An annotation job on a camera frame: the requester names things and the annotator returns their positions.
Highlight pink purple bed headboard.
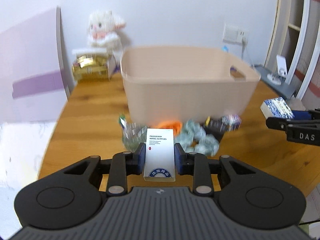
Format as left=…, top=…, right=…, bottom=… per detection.
left=1, top=7, right=68, bottom=122

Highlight white hotel supplies box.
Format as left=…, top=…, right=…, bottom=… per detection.
left=143, top=128, right=176, bottom=182

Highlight cartoon kitty blind box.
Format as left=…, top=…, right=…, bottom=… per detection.
left=221, top=115, right=242, bottom=132

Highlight white bed sheet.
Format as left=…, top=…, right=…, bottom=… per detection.
left=1, top=122, right=56, bottom=239

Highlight white wooden shelf frame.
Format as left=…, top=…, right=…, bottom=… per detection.
left=264, top=0, right=319, bottom=99

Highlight gold tissue pack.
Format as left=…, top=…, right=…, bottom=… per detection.
left=72, top=48, right=118, bottom=81

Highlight blue small figurine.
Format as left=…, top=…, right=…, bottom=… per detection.
left=222, top=46, right=229, bottom=53

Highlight white wall socket plate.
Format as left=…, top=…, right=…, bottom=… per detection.
left=222, top=24, right=249, bottom=45

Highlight clear bag of dried herbs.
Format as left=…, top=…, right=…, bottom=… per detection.
left=118, top=114, right=148, bottom=152

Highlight grey side cabinet top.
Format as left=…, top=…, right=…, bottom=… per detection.
left=254, top=64, right=297, bottom=100

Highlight white charging cable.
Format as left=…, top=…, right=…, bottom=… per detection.
left=241, top=36, right=256, bottom=68

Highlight blue white porcelain pattern box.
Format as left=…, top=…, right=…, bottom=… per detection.
left=260, top=97, right=295, bottom=119

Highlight beige plastic storage basket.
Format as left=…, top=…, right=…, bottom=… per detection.
left=120, top=46, right=260, bottom=126

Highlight white phone stand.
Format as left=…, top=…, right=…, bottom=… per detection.
left=267, top=55, right=287, bottom=86

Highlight black small box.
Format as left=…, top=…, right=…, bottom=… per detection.
left=203, top=116, right=228, bottom=142

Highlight white plush bunny toy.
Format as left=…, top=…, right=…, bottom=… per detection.
left=87, top=10, right=126, bottom=50

